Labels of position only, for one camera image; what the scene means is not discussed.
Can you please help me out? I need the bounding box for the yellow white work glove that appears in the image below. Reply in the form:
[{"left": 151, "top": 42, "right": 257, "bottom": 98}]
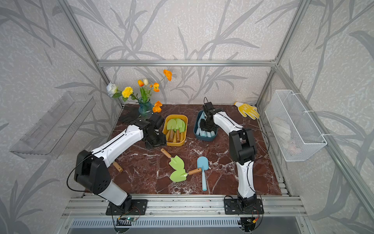
[{"left": 234, "top": 102, "right": 260, "bottom": 120}]

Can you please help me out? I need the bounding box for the dark teal storage box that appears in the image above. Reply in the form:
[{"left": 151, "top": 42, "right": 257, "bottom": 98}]
[{"left": 194, "top": 110, "right": 218, "bottom": 141}]

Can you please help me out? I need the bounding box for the yellow storage box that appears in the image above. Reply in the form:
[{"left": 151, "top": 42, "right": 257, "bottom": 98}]
[{"left": 163, "top": 115, "right": 188, "bottom": 147}]

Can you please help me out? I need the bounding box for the glass vase with flowers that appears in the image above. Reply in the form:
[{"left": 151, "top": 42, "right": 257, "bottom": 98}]
[{"left": 106, "top": 68, "right": 174, "bottom": 116}]

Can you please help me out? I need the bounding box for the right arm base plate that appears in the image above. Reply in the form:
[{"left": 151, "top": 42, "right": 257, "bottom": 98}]
[{"left": 224, "top": 195, "right": 264, "bottom": 216}]

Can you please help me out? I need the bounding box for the green square shovel wooden handle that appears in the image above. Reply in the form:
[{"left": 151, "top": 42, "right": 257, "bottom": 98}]
[{"left": 169, "top": 168, "right": 202, "bottom": 182}]

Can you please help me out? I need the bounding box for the light blue shovel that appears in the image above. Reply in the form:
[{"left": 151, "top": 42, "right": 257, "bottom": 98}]
[
  {"left": 197, "top": 157, "right": 209, "bottom": 192},
  {"left": 196, "top": 128, "right": 206, "bottom": 137}
]

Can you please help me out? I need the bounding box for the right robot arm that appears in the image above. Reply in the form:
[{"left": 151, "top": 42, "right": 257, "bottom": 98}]
[{"left": 200, "top": 102, "right": 257, "bottom": 200}]

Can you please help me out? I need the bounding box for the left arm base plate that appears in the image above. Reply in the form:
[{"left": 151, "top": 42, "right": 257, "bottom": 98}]
[{"left": 105, "top": 199, "right": 148, "bottom": 216}]

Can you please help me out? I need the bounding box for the clear acrylic wall shelf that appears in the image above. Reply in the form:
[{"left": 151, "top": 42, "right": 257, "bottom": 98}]
[{"left": 10, "top": 91, "right": 96, "bottom": 160}]

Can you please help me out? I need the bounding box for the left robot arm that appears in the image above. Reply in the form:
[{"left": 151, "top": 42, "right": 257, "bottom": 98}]
[{"left": 74, "top": 114, "right": 166, "bottom": 212}]

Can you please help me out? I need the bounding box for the white wire mesh basket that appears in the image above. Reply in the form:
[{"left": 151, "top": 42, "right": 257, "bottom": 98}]
[{"left": 265, "top": 90, "right": 327, "bottom": 162}]

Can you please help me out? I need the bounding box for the green hand rake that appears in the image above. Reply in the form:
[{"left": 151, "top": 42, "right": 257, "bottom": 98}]
[
  {"left": 113, "top": 161, "right": 123, "bottom": 173},
  {"left": 167, "top": 119, "right": 177, "bottom": 142}
]

